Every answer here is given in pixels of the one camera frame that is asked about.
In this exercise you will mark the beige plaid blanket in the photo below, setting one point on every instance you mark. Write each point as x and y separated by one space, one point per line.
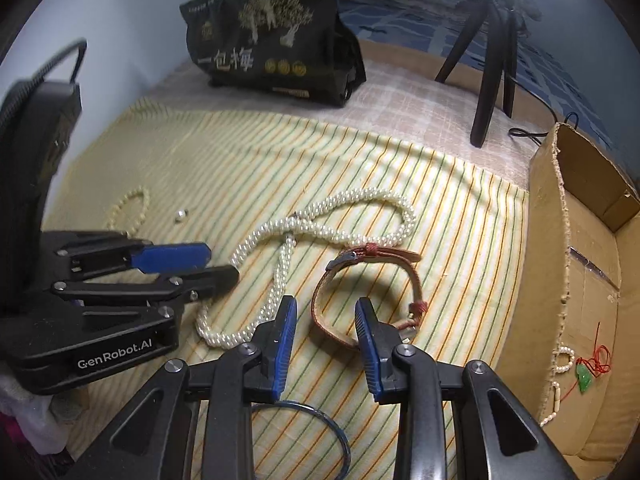
400 110

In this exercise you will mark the black tripod stand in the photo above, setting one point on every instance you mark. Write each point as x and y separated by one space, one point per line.
492 60

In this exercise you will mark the small silver bead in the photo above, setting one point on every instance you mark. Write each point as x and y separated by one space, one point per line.
180 216

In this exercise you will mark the cardboard box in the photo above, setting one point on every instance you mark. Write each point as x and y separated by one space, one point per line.
585 260

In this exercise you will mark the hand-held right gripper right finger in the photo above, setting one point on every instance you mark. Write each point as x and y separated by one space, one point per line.
367 350

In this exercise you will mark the black snack bag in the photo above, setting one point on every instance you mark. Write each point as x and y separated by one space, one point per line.
270 40

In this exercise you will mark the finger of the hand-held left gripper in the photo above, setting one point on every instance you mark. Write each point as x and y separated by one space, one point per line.
210 280
170 257

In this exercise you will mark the yellow striped cloth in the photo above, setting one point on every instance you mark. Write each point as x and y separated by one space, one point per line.
350 170

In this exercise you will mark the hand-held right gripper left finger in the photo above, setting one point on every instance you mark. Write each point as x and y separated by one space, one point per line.
280 350

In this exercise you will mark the blue checked bed sheet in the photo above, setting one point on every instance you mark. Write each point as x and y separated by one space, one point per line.
425 25

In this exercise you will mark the blue thin bangle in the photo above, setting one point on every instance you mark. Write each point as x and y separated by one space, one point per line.
342 435

